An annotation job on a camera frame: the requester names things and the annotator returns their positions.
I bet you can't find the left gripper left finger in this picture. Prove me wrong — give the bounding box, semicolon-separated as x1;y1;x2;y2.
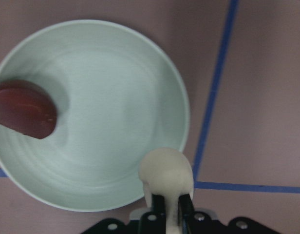
138;195;166;234

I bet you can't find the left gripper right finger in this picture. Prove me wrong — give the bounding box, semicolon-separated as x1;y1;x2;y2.
178;194;197;234

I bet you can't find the mint green plate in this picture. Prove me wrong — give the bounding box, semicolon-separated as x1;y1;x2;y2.
0;20;190;212

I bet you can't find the brown bun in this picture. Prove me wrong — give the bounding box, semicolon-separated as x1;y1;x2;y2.
0;79;57;139

